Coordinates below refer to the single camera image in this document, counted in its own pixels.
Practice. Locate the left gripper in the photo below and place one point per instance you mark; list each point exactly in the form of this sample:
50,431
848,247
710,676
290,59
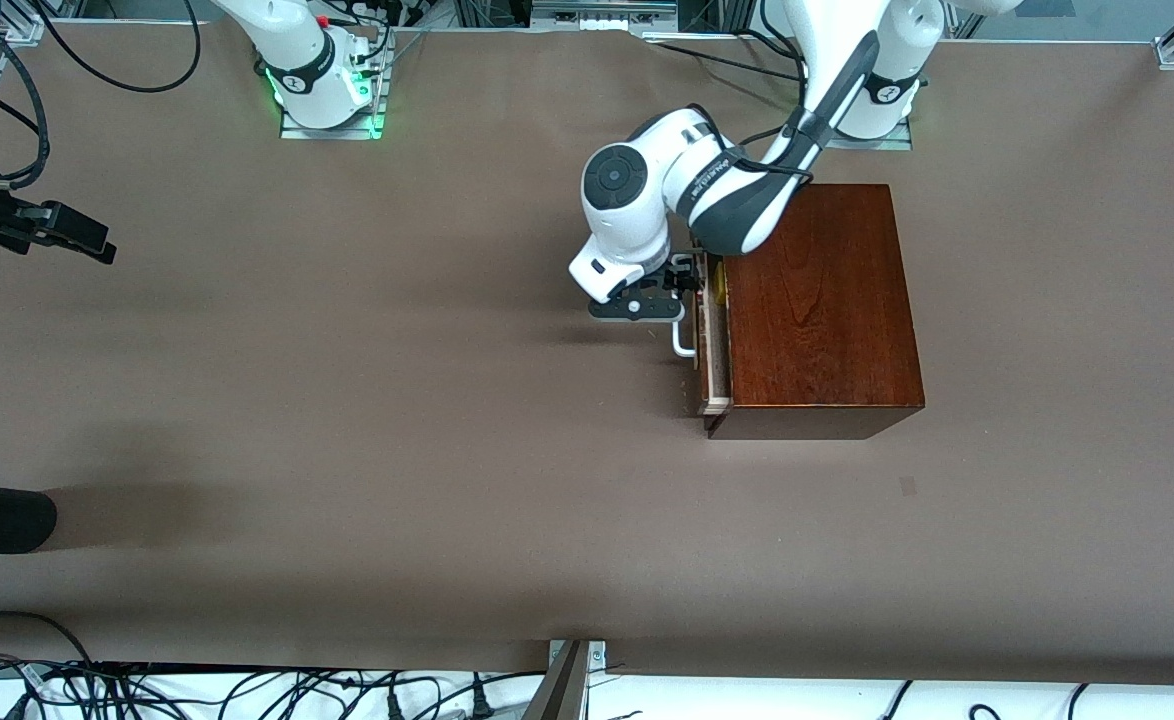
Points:
685,279

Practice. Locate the light wood drawer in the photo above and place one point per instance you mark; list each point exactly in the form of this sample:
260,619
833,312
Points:
712,380

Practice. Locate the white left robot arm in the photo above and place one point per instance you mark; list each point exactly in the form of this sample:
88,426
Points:
637,190

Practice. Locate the dark brown wooden cabinet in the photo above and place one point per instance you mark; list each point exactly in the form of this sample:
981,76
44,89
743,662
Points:
827,320

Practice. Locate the brown paper table cover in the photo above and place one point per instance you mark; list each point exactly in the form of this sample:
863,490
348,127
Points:
447,400

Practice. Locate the grey metal box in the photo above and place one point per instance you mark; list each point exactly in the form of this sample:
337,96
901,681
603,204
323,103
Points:
602,12

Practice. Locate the silver mounting plate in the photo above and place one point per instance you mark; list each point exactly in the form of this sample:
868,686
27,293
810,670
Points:
597,655

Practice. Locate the aluminium corner bracket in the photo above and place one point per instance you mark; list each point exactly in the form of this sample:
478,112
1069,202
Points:
22,28

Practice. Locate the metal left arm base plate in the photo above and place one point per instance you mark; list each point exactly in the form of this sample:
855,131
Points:
892,143

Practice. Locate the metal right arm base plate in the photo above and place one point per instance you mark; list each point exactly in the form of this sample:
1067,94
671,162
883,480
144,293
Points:
347,133

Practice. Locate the grey metal post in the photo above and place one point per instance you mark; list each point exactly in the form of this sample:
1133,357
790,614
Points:
562,690

